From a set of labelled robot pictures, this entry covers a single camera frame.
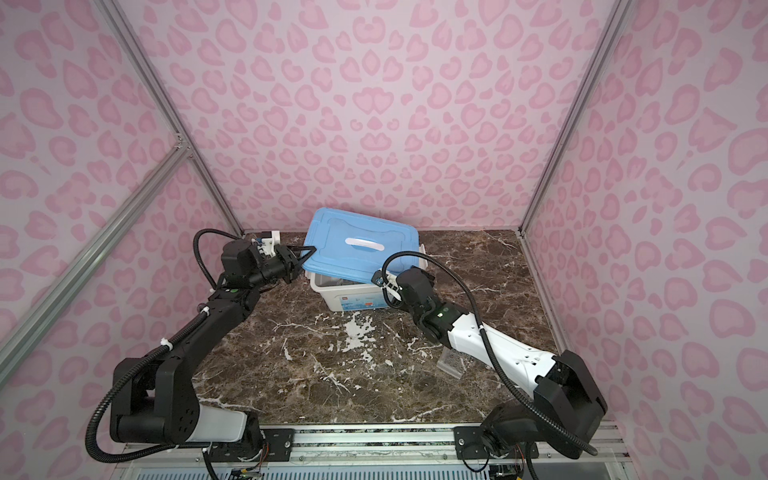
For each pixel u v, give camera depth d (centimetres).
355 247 85
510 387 42
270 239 77
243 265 64
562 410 40
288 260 72
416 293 59
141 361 45
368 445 75
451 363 84
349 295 87
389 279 69
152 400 42
